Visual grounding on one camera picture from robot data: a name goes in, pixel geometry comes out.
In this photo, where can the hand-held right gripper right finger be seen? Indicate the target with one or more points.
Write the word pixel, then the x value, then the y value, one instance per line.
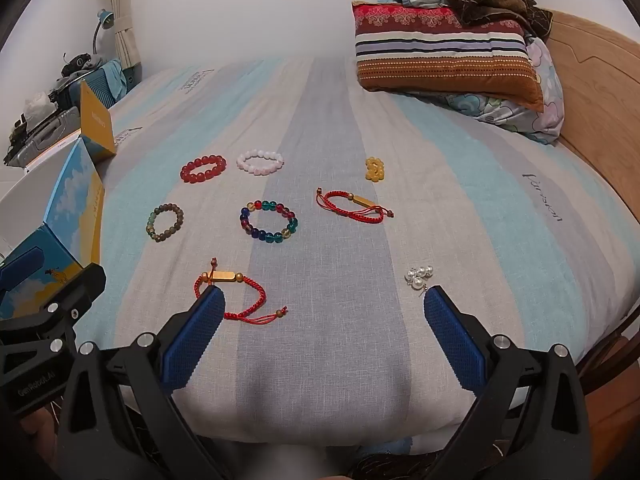
pixel 452 340

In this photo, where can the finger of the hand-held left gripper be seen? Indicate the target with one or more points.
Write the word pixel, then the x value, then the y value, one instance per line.
pixel 80 285
pixel 20 270

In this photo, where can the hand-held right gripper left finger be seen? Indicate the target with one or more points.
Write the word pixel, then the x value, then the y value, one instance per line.
pixel 195 340

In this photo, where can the blue sky print box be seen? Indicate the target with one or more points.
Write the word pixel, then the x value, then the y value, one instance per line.
pixel 70 200

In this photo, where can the cluster of pearl earrings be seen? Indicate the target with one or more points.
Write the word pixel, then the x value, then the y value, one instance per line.
pixel 417 275

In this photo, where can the striped bed sheet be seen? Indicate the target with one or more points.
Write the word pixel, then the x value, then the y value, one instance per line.
pixel 320 360

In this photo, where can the teal bag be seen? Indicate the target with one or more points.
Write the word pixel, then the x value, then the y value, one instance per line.
pixel 107 80

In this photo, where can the black clutter pile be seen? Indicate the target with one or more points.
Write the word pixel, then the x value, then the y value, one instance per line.
pixel 75 64

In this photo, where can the floral pillow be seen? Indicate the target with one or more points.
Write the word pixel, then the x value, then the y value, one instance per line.
pixel 540 110

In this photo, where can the teal desk lamp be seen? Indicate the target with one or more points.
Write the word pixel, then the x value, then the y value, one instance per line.
pixel 106 19

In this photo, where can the cream curtain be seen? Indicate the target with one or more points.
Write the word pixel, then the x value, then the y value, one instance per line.
pixel 122 10

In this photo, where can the striped red brown pillow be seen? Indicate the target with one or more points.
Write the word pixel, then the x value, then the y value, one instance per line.
pixel 440 60

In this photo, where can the wooden bed frame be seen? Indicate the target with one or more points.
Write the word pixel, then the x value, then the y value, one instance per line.
pixel 595 90

